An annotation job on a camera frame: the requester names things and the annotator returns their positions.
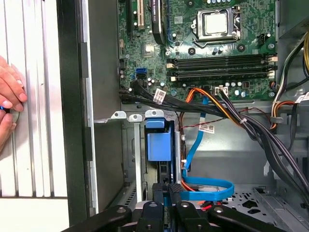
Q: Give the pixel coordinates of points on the metal CPU socket cover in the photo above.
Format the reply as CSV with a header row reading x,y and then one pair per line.
x,y
216,36

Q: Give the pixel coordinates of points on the black RAM slot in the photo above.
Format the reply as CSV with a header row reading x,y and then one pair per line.
x,y
224,72
224,58
224,64

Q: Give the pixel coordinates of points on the white expansion slot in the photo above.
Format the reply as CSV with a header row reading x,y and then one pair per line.
x,y
140,14

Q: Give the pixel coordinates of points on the black expansion slot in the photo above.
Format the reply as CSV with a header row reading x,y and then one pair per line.
x,y
130,19

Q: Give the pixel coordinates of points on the silver CPU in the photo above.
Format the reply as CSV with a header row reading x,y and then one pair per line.
x,y
216,23

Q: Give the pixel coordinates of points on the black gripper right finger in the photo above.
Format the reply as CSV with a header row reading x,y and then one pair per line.
x,y
190,217

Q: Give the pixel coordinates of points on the black graphics card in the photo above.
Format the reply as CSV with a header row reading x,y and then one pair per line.
x,y
157,24

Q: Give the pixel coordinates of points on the green motherboard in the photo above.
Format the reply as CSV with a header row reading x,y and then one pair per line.
x,y
183,31

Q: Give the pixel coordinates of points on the thin metal locking lever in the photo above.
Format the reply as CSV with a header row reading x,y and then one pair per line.
x,y
217,44

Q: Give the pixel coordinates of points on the black open PC case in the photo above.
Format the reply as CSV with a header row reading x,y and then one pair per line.
x,y
72,120

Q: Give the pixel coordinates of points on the grey power supply unit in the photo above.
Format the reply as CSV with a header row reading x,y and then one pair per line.
x,y
293,14

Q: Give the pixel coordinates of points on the metal disk bay cage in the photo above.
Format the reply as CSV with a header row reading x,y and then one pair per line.
x,y
137,149

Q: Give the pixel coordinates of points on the blue data port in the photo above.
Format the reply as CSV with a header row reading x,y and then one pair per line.
x,y
141,71

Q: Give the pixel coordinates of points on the hard disk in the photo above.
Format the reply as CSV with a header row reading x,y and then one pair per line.
x,y
159,145

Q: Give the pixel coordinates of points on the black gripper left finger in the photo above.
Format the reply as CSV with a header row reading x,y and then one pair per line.
x,y
152,217

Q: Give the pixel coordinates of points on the person bare hand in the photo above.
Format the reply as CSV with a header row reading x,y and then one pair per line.
x,y
13,89

